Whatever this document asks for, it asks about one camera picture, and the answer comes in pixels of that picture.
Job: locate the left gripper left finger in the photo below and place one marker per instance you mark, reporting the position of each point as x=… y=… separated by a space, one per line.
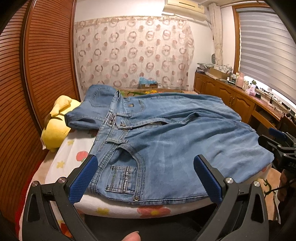
x=39 y=222

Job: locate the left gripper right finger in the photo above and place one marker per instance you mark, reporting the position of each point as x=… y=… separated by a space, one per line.
x=241 y=212

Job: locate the blue denim jeans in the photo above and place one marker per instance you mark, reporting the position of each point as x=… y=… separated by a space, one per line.
x=195 y=111

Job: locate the person's thumb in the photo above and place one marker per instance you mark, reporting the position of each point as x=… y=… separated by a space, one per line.
x=134 y=236

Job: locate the wooden sideboard cabinet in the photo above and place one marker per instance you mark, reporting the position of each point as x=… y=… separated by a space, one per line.
x=253 y=111

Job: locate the white strawberry print quilt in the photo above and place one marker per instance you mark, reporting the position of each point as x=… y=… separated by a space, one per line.
x=76 y=166

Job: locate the pink bottle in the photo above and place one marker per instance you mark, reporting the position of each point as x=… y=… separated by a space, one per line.
x=239 y=79

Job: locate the grey zebra window blind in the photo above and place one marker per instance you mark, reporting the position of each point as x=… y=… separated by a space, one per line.
x=267 y=50

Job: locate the cardboard box on sideboard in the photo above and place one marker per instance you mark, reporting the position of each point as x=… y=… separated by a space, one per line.
x=218 y=74

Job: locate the yellow plush toy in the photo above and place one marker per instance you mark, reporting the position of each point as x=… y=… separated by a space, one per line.
x=55 y=129

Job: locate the folded blue denim garment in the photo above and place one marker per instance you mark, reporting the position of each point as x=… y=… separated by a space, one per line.
x=90 y=114

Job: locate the beige side curtain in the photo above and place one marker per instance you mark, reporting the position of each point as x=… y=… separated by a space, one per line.
x=217 y=32

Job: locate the cardboard box with blue cloth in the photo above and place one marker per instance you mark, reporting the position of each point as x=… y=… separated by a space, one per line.
x=145 y=83

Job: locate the brown louvered wardrobe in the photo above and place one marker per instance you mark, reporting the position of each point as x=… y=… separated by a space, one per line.
x=37 y=66

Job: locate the white air conditioner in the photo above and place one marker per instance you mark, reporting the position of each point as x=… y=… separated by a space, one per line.
x=189 y=9

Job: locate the pink circle pattern curtain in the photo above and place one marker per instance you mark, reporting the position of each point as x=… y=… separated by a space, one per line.
x=118 y=51

